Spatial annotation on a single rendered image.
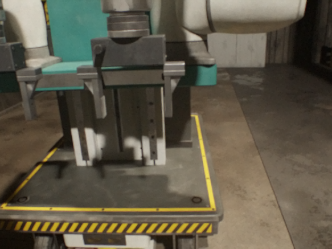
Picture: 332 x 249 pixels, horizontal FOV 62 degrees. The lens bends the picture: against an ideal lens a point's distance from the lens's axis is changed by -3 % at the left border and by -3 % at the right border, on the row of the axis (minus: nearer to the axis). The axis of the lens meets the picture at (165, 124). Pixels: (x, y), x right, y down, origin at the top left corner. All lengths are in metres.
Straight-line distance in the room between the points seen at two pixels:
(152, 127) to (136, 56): 0.53
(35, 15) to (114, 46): 0.41
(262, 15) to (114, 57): 0.35
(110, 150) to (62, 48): 0.42
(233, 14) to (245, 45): 4.53
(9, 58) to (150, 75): 0.35
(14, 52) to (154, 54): 0.26
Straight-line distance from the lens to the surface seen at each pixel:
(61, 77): 0.82
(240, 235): 1.27
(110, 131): 1.10
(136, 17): 0.51
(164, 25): 0.76
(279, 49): 5.84
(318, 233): 1.36
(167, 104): 0.54
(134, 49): 0.52
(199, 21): 0.73
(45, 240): 1.08
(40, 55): 0.89
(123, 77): 0.77
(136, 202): 0.89
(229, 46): 5.20
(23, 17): 0.87
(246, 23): 0.71
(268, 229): 1.32
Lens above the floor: 0.83
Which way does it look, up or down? 20 degrees down
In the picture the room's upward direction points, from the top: 2 degrees counter-clockwise
